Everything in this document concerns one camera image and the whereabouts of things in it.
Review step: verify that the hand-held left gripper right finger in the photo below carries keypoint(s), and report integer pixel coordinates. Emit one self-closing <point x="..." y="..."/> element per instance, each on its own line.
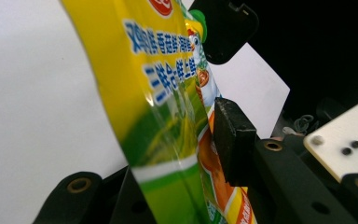
<point x="236" y="140"/>

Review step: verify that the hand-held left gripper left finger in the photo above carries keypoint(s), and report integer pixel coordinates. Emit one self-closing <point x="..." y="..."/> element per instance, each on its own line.
<point x="124" y="202"/>

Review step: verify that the yellow green seasoning pouch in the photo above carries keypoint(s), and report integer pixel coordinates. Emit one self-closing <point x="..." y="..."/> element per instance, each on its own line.
<point x="155" y="93"/>

